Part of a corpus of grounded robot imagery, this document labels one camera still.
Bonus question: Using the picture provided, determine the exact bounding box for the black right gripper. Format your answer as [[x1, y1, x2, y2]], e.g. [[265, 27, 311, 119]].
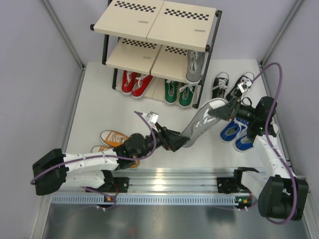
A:
[[209, 96, 259, 123]]

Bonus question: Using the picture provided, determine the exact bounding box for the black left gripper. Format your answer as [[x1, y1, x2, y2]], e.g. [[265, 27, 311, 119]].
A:
[[136, 122, 189, 159]]

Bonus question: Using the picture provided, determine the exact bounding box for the grey sneaker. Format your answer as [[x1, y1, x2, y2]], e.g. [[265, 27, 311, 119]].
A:
[[181, 98, 227, 148], [185, 50, 205, 85]]

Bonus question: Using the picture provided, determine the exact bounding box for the green sneaker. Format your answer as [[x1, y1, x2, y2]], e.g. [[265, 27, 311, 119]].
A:
[[178, 83, 196, 108], [164, 79, 178, 105]]

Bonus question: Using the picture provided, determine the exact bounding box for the red sneaker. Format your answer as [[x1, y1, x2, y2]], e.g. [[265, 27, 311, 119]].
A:
[[132, 74, 153, 99], [122, 71, 137, 95]]

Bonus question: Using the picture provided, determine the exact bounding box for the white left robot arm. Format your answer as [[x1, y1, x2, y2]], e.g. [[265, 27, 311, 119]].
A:
[[31, 127, 190, 196]]

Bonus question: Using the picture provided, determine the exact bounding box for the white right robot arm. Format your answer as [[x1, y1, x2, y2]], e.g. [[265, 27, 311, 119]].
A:
[[200, 97, 309, 224]]

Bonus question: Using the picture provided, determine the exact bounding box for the beige three-tier shoe shelf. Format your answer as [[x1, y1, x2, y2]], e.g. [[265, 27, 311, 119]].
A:
[[90, 0, 222, 108]]

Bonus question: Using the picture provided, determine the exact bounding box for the blue sneaker left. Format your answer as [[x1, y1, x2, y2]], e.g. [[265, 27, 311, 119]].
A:
[[220, 118, 249, 142]]

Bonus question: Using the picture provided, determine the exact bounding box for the blue sneaker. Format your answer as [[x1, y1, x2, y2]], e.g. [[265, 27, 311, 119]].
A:
[[220, 118, 249, 142], [234, 123, 280, 152]]

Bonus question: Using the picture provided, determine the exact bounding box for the black sneaker left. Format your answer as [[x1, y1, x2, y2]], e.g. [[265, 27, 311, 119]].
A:
[[211, 72, 229, 99]]

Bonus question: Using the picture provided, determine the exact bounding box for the black sneaker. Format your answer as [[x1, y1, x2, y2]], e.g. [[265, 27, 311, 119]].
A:
[[225, 72, 254, 102], [211, 72, 229, 99]]

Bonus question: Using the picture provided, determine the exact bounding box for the black sneaker right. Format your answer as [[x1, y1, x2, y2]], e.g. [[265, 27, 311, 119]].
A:
[[225, 72, 254, 102]]

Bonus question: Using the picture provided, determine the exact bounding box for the blue sneaker right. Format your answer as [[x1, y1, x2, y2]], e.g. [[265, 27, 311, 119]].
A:
[[234, 123, 280, 152]]

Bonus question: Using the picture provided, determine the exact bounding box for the orange sneaker upper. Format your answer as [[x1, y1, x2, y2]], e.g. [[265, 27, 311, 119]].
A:
[[100, 130, 129, 147]]

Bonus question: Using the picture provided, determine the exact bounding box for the orange sneaker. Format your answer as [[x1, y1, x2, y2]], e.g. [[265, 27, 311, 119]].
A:
[[91, 145, 140, 169], [100, 130, 129, 147]]

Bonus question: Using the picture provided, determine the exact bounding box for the orange sneaker lower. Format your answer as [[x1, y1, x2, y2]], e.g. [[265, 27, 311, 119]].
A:
[[91, 145, 140, 169]]

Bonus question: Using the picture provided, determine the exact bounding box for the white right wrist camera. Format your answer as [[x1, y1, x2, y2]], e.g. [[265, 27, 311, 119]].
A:
[[237, 82, 252, 95]]

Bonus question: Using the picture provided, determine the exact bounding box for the aluminium mounting rail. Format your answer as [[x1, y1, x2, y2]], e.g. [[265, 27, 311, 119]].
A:
[[41, 166, 312, 207]]

